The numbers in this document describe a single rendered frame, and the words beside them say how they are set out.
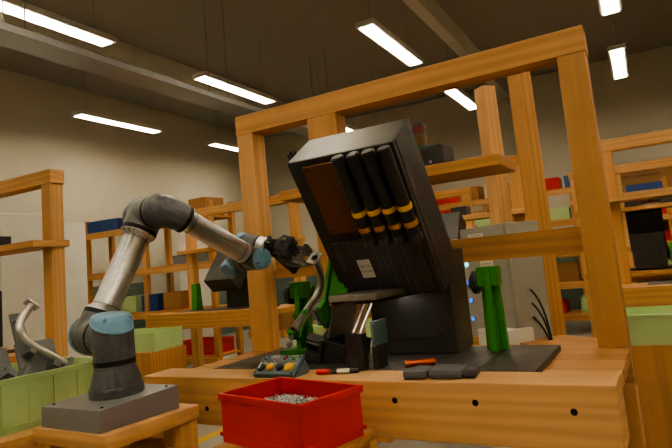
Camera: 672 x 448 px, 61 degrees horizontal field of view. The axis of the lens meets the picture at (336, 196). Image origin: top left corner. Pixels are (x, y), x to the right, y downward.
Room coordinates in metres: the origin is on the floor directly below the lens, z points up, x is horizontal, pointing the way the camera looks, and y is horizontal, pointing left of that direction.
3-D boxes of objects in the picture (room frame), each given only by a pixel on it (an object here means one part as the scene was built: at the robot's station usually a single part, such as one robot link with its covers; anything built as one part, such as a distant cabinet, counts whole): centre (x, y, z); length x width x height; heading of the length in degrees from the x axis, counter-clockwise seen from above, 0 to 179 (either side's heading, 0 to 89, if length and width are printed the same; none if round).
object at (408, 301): (2.04, -0.26, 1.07); 0.30 x 0.18 x 0.34; 61
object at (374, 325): (1.79, -0.09, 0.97); 0.10 x 0.02 x 0.14; 151
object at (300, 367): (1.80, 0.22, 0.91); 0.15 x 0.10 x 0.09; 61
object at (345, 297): (1.84, -0.11, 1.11); 0.39 x 0.16 x 0.03; 151
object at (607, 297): (2.23, -0.24, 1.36); 1.49 x 0.09 x 0.97; 61
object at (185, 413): (1.69, 0.68, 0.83); 0.32 x 0.32 x 0.04; 58
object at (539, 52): (2.23, -0.24, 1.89); 1.50 x 0.09 x 0.09; 61
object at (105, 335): (1.69, 0.69, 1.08); 0.13 x 0.12 x 0.14; 46
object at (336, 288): (1.95, 0.00, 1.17); 0.13 x 0.12 x 0.20; 61
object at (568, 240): (2.29, -0.27, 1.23); 1.30 x 0.05 x 0.09; 61
